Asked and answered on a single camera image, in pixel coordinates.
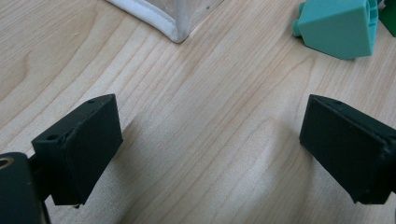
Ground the mint toy block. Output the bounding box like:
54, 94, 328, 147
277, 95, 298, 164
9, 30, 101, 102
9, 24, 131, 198
291, 0, 380, 61

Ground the green toy block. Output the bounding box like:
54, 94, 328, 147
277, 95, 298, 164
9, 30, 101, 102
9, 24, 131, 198
377, 0, 396, 37

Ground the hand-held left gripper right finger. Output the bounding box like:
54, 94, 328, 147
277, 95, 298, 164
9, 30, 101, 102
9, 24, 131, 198
299, 93, 396, 205

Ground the clear plastic bag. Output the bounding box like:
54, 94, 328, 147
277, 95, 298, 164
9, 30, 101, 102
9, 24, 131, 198
106, 0, 225, 44

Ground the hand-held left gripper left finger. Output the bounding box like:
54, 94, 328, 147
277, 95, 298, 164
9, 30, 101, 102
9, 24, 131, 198
31, 93, 124, 207

